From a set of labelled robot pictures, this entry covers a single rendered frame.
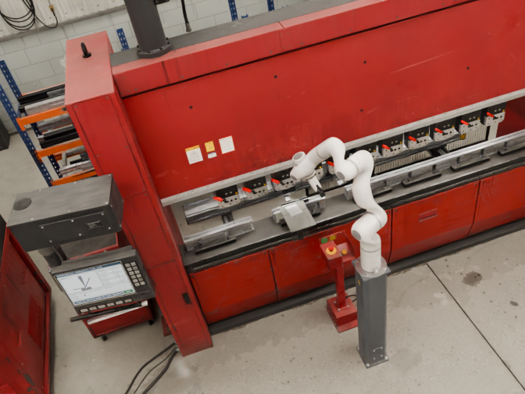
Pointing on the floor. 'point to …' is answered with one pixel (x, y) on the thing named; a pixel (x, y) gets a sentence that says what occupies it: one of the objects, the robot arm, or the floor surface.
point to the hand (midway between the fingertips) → (319, 191)
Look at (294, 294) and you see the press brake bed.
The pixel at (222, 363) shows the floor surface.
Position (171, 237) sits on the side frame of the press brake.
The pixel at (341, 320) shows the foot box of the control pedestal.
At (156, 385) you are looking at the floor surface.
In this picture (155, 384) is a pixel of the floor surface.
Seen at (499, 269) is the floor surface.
